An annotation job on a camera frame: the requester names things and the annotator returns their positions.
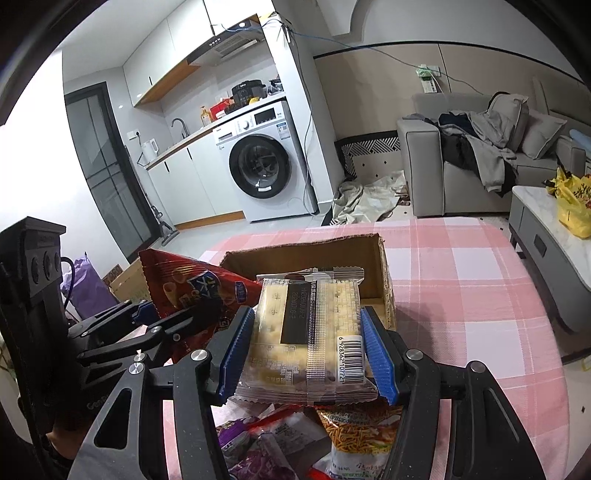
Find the dark glass door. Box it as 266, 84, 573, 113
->
65, 82, 155, 264

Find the grey clothes pile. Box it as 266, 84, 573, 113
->
436, 92, 529, 192

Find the purple snack packet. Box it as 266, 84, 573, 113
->
217, 415, 296, 480

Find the person's left hand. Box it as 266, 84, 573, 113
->
45, 422, 90, 459

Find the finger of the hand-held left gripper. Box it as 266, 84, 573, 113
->
69, 299, 160, 344
76, 308, 209, 368

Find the red box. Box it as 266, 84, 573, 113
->
210, 98, 236, 121

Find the clear cracker packet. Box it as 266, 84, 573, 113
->
235, 267, 379, 407

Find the grey cushion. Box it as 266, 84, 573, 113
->
522, 108, 568, 160

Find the white wall power strip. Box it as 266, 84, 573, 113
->
416, 65, 441, 93

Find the purple bag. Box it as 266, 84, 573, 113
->
60, 251, 118, 319

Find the white washing machine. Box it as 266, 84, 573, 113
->
215, 99, 319, 223

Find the grey white coffee table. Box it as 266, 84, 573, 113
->
509, 185, 591, 333

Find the white lower kitchen cabinet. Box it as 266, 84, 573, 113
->
147, 131, 245, 232

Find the white kitchen cabinet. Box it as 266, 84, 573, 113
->
147, 131, 245, 232
122, 0, 278, 108

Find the printed cardboard box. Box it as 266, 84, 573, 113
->
104, 258, 153, 305

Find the black white patterned panel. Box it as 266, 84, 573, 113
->
335, 130, 402, 181

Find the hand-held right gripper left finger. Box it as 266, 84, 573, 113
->
69, 305, 257, 480

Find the white clear snack packet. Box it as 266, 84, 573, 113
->
252, 411, 333, 467

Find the brown cardboard box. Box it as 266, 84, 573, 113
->
219, 232, 397, 333

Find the grey sofa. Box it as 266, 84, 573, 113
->
397, 76, 591, 217

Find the steel range hood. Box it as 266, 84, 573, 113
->
188, 18, 263, 65

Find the red cone snack packet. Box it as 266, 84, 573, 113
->
139, 248, 263, 365

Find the noodle snack packet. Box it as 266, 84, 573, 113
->
318, 407, 407, 480

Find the white upper kitchen cabinet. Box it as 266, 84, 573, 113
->
122, 0, 278, 108

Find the stick vacuum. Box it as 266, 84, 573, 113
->
148, 203, 181, 247

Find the yellow plastic bag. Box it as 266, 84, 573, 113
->
546, 166, 591, 238

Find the crumpled beige floor cloth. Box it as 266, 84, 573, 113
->
330, 171, 409, 227

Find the black pressure cooker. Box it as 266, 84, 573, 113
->
231, 79, 267, 106

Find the pink checked tablecloth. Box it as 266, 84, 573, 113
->
161, 217, 570, 480

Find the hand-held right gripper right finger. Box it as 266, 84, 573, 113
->
361, 305, 548, 480

